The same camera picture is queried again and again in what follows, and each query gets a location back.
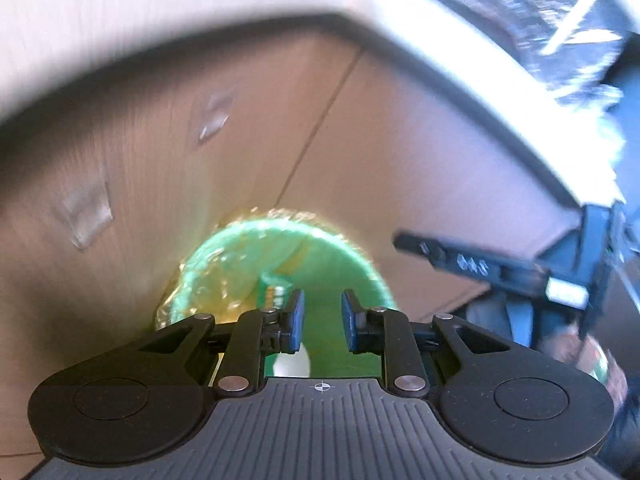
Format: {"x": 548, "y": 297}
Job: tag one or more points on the brown green wrapper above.
{"x": 590, "y": 365}

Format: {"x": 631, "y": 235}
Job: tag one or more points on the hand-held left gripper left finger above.
{"x": 296, "y": 320}

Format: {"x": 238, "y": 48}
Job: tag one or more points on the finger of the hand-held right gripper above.
{"x": 465, "y": 262}

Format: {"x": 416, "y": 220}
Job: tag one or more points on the clear tape piece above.
{"x": 210, "y": 117}
{"x": 85, "y": 217}

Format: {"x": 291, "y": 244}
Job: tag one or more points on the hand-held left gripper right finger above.
{"x": 349, "y": 325}

